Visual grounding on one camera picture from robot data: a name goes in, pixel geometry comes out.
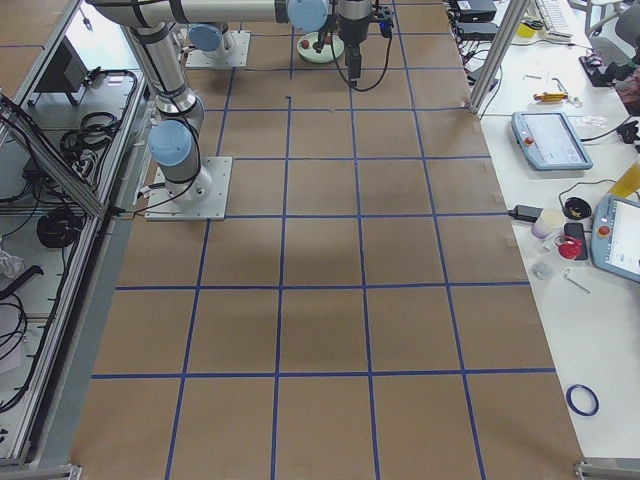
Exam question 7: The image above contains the black power adapter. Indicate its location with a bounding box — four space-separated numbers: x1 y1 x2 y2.
508 205 543 223

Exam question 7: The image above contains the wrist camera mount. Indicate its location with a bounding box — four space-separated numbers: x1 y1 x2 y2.
372 4 394 39

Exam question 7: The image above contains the white cup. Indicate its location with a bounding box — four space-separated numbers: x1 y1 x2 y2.
531 208 566 239

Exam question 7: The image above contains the black control box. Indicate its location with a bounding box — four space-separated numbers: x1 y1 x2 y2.
35 36 89 105

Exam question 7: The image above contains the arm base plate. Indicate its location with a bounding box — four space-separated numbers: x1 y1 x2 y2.
143 156 233 221
185 30 251 70

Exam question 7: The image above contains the teach pendant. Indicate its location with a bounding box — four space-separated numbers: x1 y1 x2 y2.
591 194 640 283
511 111 593 171

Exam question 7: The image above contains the light green plate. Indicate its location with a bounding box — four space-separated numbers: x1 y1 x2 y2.
296 32 344 64

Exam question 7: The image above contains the aluminium frame post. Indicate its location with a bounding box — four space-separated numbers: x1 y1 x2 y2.
468 0 529 113

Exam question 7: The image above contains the blue tape roll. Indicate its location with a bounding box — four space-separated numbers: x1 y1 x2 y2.
565 384 600 417

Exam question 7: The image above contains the near teach pendant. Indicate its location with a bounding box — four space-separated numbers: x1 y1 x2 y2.
591 194 640 283

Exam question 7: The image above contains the far teach pendant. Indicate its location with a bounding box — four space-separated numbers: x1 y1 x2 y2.
511 111 593 171

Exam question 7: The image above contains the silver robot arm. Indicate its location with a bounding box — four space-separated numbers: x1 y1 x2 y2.
92 1 383 220
169 1 329 52

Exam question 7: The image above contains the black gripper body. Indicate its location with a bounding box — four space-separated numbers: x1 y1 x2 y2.
339 15 370 48
318 27 333 42

